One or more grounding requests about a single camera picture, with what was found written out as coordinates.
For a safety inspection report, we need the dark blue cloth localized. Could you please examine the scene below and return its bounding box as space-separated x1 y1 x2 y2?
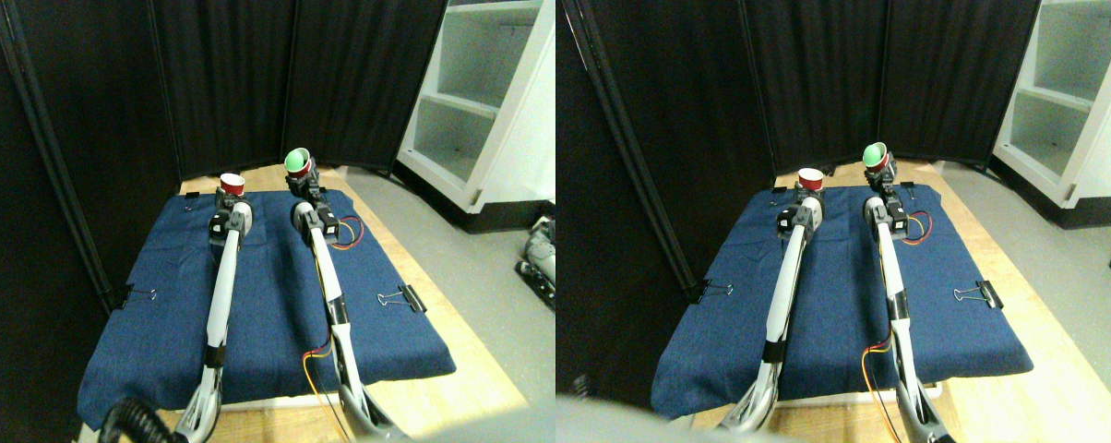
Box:
651 185 1034 421
78 187 457 431

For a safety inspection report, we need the orange wire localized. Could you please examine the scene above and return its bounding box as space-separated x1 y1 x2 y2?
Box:
301 343 350 443
902 210 932 245
861 337 903 443
329 217 364 250

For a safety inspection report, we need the black curtain stand pole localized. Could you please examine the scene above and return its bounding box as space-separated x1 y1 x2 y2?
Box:
567 0 706 303
0 0 121 317

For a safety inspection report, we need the white shelf unit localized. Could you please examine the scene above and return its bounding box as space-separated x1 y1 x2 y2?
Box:
991 0 1111 210
395 0 556 218

